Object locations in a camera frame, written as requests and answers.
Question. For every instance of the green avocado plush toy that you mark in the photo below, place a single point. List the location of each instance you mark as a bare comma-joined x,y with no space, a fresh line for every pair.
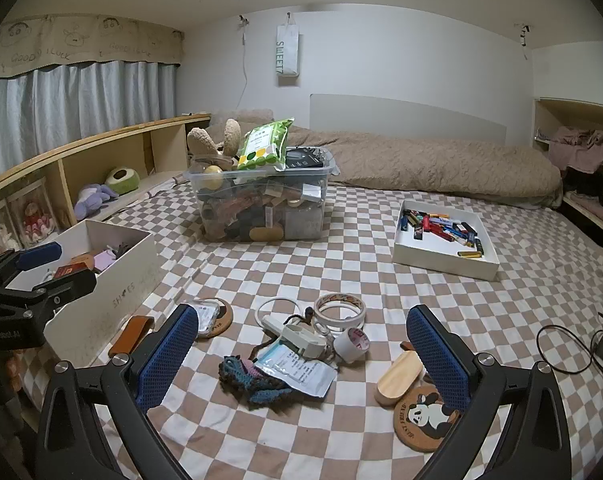
124,180

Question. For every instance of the beige plush toy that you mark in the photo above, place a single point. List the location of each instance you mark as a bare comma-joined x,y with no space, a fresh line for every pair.
199,140

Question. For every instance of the yellow ball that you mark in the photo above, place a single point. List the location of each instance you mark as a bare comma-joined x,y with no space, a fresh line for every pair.
212,172

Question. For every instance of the pile of colourful lighters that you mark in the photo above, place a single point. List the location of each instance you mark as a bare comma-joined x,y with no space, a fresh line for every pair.
431,224

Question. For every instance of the black flat box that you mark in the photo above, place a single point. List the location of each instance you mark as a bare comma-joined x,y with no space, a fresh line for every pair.
306,159

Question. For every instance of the white wall shelf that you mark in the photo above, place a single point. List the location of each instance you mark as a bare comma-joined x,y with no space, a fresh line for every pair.
541,120

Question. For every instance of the round cork coaster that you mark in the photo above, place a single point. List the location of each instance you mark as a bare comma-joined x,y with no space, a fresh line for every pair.
222,325

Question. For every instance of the beige quilt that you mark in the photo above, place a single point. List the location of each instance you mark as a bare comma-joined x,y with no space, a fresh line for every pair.
431,165

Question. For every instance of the brown white checkered sheet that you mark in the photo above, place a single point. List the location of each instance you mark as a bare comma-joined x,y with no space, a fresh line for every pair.
331,270

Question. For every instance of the wooden bedside shelf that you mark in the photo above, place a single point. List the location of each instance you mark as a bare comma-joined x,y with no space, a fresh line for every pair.
81,142

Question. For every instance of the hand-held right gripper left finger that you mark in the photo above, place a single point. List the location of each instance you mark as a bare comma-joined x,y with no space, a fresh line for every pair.
169,350

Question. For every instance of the small brown box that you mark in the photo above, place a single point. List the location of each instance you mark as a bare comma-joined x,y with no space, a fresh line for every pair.
76,266

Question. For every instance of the panda cork coaster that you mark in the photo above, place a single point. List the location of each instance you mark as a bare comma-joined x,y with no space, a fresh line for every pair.
421,420

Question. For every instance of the blue knitted cloth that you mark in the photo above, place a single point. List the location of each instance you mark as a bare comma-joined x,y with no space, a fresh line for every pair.
246,380

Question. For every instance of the small white tape roll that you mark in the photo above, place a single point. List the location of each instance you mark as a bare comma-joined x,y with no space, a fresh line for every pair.
349,347

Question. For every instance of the grey curtain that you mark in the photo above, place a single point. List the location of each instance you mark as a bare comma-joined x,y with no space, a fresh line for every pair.
56,105

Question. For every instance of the clear plastic storage bin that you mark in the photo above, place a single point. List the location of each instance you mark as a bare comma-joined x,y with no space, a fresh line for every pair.
291,220

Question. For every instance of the red framed doll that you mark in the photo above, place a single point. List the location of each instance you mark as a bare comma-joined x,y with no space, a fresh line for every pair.
36,220

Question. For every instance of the pink clothes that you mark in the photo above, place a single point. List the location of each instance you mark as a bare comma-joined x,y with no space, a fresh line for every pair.
581,147

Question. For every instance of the beige printed curtain valance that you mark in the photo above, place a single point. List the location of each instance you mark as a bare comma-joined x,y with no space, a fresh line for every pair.
81,40

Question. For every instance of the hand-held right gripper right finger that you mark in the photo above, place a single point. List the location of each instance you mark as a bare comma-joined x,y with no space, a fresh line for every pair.
439,355

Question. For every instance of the white hanging bag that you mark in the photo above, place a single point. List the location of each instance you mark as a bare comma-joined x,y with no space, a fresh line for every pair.
286,50

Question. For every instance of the dark clothes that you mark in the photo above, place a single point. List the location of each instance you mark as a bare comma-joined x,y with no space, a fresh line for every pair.
586,185

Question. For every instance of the clear plastic case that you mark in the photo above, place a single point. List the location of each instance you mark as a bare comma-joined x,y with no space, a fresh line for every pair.
206,315

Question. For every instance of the white shallow tray box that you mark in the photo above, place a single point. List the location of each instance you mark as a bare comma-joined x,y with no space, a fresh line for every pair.
431,255

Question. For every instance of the brown leather case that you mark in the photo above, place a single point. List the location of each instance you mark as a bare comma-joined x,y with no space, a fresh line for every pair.
131,335

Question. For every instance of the green wet wipes packet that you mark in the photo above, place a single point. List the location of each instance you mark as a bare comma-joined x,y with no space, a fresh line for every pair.
264,147

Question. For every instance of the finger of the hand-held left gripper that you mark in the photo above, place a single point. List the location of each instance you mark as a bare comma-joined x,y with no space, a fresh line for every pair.
71,282
38,255

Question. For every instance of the oval wooden case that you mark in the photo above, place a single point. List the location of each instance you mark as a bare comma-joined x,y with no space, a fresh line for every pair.
399,377

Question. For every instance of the white shoe box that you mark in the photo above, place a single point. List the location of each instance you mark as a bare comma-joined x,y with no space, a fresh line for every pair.
111,300

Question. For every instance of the purple plush toy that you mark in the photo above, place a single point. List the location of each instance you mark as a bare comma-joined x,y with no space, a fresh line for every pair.
93,200

